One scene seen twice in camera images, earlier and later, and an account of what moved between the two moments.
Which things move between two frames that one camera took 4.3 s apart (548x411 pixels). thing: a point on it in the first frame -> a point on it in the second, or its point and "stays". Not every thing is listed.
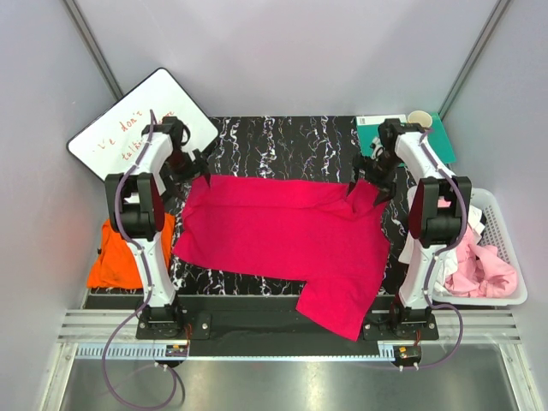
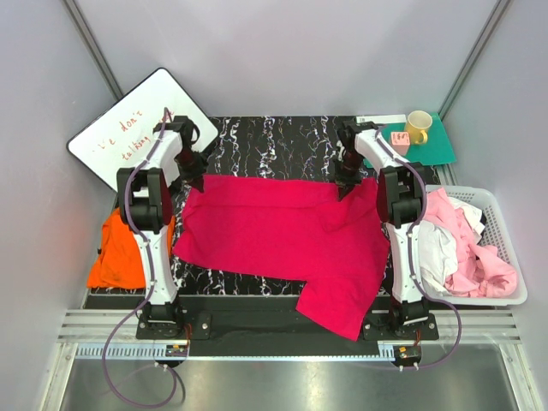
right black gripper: [386, 187] -> [346, 183]
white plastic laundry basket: [496, 235] stays
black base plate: [275, 318] stays
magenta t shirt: [318, 232] stays
